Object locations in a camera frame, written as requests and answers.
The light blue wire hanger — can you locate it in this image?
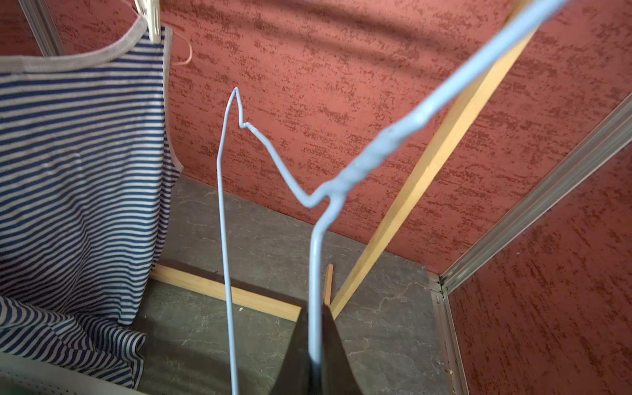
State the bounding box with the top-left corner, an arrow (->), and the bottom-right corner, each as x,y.
227,1 -> 565,394

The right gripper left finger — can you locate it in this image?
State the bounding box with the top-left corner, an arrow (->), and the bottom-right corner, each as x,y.
269,308 -> 315,395

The striped tank top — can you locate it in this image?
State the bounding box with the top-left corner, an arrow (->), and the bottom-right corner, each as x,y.
1,18 -> 183,388

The pink wire hanger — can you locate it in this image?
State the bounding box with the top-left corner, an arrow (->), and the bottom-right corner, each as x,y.
171,29 -> 194,67

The white clothespin top striped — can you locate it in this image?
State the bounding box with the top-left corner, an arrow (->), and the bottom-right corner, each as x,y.
134,0 -> 162,44

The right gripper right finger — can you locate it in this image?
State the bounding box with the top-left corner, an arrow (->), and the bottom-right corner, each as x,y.
317,304 -> 363,395

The white plastic laundry basket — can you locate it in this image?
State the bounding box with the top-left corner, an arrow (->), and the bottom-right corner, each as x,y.
1,353 -> 141,394

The wooden clothes rack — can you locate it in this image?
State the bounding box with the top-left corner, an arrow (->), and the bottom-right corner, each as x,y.
147,0 -> 544,323

